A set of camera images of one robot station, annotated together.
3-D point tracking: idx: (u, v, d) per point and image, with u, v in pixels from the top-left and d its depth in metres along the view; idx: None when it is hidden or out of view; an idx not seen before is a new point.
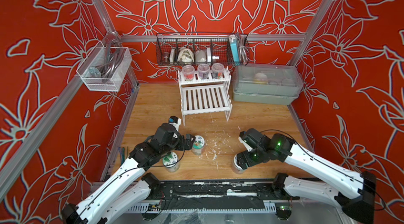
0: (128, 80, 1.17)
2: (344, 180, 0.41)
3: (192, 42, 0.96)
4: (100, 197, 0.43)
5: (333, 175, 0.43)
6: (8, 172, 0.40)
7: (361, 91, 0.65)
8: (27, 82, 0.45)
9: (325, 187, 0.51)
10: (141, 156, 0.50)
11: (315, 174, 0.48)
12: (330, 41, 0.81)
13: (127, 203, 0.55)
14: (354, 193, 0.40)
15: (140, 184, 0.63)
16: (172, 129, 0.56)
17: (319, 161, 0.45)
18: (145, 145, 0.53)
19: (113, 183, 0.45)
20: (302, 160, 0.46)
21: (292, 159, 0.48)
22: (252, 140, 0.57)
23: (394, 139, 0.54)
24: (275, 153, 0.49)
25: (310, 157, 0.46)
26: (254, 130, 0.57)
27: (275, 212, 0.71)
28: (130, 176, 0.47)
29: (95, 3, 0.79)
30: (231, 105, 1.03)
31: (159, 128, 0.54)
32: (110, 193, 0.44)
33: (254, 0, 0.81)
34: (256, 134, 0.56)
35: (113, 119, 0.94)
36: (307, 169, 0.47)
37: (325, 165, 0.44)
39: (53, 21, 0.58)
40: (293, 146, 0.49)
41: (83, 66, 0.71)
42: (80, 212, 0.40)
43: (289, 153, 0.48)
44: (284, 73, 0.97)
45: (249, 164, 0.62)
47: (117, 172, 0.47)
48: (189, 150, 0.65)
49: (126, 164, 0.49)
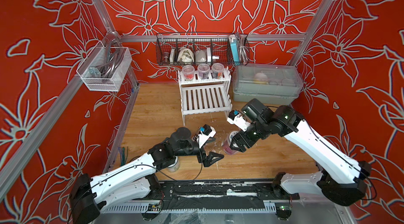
0: (128, 80, 1.17)
2: (343, 166, 0.38)
3: (192, 42, 0.96)
4: (112, 179, 0.45)
5: (334, 160, 0.39)
6: (8, 171, 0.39)
7: (361, 91, 0.65)
8: (27, 82, 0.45)
9: (311, 175, 0.53)
10: (158, 156, 0.53)
11: (313, 155, 0.43)
12: (330, 41, 0.81)
13: (126, 195, 0.55)
14: (349, 180, 0.38)
15: (142, 181, 0.63)
16: (186, 136, 0.53)
17: (323, 143, 0.41)
18: (162, 146, 0.57)
19: (127, 171, 0.48)
20: (307, 139, 0.41)
21: (296, 136, 0.42)
22: (252, 111, 0.50)
23: (394, 139, 0.54)
24: (278, 125, 0.42)
25: (315, 137, 0.41)
26: (258, 100, 0.49)
27: (275, 212, 0.71)
28: (143, 170, 0.50)
29: (95, 3, 0.79)
30: (231, 105, 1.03)
31: (174, 133, 0.53)
32: (122, 179, 0.46)
33: (254, 0, 0.81)
34: (259, 105, 0.49)
35: (112, 119, 0.94)
36: (308, 149, 0.43)
37: (329, 148, 0.40)
39: (53, 21, 0.58)
40: (299, 123, 0.43)
41: (83, 66, 0.71)
42: (92, 185, 0.43)
43: (295, 129, 0.41)
44: (284, 73, 0.97)
45: (247, 144, 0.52)
47: (134, 162, 0.50)
48: (205, 165, 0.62)
49: (143, 158, 0.52)
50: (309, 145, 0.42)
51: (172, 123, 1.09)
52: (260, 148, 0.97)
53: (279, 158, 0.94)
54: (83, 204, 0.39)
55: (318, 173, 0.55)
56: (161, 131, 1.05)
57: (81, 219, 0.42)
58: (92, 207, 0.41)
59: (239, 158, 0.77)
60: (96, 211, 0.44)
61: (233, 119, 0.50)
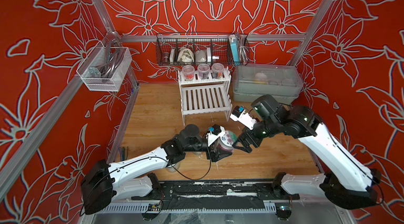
0: (128, 80, 1.17)
2: (357, 174, 0.37)
3: (192, 42, 0.96)
4: (129, 166, 0.47)
5: (349, 169, 0.37)
6: (8, 171, 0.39)
7: (361, 91, 0.65)
8: (27, 82, 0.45)
9: (314, 177, 0.52)
10: (170, 151, 0.56)
11: (326, 160, 0.41)
12: (330, 41, 0.81)
13: (132, 189, 0.55)
14: (361, 188, 0.37)
15: (145, 179, 0.64)
16: (194, 133, 0.54)
17: (340, 149, 0.38)
18: (173, 142, 0.60)
19: (143, 161, 0.49)
20: (325, 145, 0.38)
21: (315, 141, 0.39)
22: (266, 109, 0.45)
23: (394, 139, 0.54)
24: (295, 127, 0.38)
25: (333, 143, 0.38)
26: (271, 97, 0.44)
27: (275, 212, 0.71)
28: (157, 161, 0.52)
29: (95, 3, 0.79)
30: (231, 105, 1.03)
31: (183, 131, 0.55)
32: (138, 168, 0.48)
33: (254, 0, 0.81)
34: (273, 103, 0.44)
35: (112, 118, 0.94)
36: (322, 153, 0.40)
37: (345, 155, 0.38)
39: (53, 21, 0.58)
40: (318, 126, 0.39)
41: (83, 66, 0.71)
42: (111, 171, 0.44)
43: (314, 133, 0.37)
44: (284, 73, 0.97)
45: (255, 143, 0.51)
47: (148, 154, 0.52)
48: (212, 161, 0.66)
49: (157, 151, 0.54)
50: (325, 151, 0.39)
51: (172, 123, 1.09)
52: (259, 149, 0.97)
53: (279, 158, 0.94)
54: (102, 189, 0.40)
55: (321, 175, 0.50)
56: (161, 131, 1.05)
57: (95, 205, 0.42)
58: (108, 193, 0.42)
59: (239, 158, 0.77)
60: (110, 197, 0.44)
61: (238, 116, 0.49)
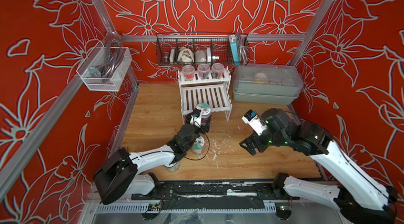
0: (128, 80, 1.17)
2: (373, 193, 0.37)
3: (192, 42, 0.96)
4: (147, 156, 0.51)
5: (363, 186, 0.37)
6: (9, 171, 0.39)
7: (361, 91, 0.65)
8: (27, 82, 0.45)
9: (325, 189, 0.51)
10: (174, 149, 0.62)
11: (339, 176, 0.41)
12: (330, 41, 0.81)
13: (139, 184, 0.56)
14: (377, 206, 0.37)
15: (149, 176, 0.65)
16: (191, 131, 0.60)
17: (353, 167, 0.38)
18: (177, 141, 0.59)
19: (155, 153, 0.54)
20: (337, 162, 0.39)
21: (326, 158, 0.39)
22: (277, 123, 0.46)
23: (394, 139, 0.54)
24: (306, 145, 0.39)
25: (345, 161, 0.39)
26: (284, 111, 0.44)
27: (275, 212, 0.71)
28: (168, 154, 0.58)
29: (95, 3, 0.79)
30: (231, 105, 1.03)
31: (179, 131, 0.60)
32: (153, 158, 0.52)
33: (254, 0, 0.81)
34: (285, 118, 0.44)
35: (112, 119, 0.94)
36: (334, 170, 0.41)
37: (359, 173, 0.38)
39: (53, 21, 0.58)
40: (329, 143, 0.40)
41: (83, 66, 0.71)
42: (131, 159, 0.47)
43: (325, 151, 0.38)
44: (284, 73, 0.97)
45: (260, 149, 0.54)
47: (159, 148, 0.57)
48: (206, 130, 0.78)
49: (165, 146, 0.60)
50: (337, 168, 0.39)
51: (172, 123, 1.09)
52: None
53: (279, 158, 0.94)
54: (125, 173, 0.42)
55: (334, 187, 0.50)
56: (161, 131, 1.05)
57: (117, 191, 0.43)
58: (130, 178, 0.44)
59: (239, 158, 0.77)
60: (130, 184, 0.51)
61: (249, 120, 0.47)
